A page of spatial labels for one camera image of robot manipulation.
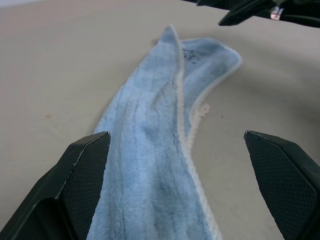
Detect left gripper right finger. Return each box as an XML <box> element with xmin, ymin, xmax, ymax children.
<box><xmin>243</xmin><ymin>129</ymin><xmax>320</xmax><ymax>240</ymax></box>

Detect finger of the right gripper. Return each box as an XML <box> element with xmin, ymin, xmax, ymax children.
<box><xmin>218</xmin><ymin>4</ymin><xmax>277</xmax><ymax>27</ymax></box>
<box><xmin>195</xmin><ymin>0</ymin><xmax>253</xmax><ymax>7</ymax></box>

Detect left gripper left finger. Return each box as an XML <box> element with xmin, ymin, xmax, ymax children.
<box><xmin>0</xmin><ymin>131</ymin><xmax>112</xmax><ymax>240</ymax></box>

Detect light blue cloth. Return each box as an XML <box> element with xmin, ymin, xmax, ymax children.
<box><xmin>85</xmin><ymin>23</ymin><xmax>243</xmax><ymax>240</ymax></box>

